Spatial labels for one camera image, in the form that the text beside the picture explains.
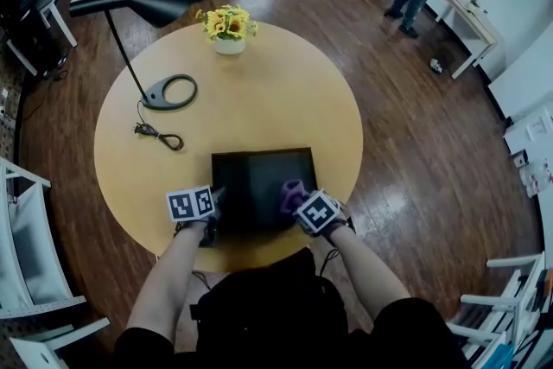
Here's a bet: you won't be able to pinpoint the white bookshelf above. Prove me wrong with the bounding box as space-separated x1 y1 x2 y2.
444 252 553 369

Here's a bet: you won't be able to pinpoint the person's right forearm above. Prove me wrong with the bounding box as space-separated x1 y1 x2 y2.
330 226 411 323

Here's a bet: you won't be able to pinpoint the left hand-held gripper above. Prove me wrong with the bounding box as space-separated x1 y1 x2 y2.
166 184 227 248

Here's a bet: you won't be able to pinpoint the black tablet screen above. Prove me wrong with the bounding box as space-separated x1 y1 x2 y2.
210 146 320 235

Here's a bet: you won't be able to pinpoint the white metal shelf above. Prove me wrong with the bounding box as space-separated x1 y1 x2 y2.
8 317 111 369
0 157 87 320

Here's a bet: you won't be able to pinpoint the purple cloth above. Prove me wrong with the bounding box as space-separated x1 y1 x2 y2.
279 179 310 216

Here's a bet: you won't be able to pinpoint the wooden desk with white legs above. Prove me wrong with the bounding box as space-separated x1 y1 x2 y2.
425 0 499 80

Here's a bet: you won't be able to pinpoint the person's black shirt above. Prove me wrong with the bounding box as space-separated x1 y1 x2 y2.
111 297 472 369

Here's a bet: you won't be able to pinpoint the white counter cabinet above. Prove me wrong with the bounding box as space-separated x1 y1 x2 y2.
503 105 553 204

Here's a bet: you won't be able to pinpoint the pink printed packet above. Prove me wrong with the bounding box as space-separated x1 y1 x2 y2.
518 157 553 195

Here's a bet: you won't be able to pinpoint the sunflowers in white pot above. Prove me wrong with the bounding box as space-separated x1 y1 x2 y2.
194 3 259 56

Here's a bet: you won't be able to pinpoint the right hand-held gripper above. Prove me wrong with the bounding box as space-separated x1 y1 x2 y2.
292 188 356 239

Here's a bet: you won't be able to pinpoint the person's left forearm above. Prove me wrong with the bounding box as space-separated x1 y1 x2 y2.
124 224 208 342

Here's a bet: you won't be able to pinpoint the black desk lamp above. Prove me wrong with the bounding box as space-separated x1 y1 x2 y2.
68 0 204 112

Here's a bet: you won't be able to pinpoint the black lamp power cable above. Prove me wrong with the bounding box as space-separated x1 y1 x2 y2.
133 99 185 152

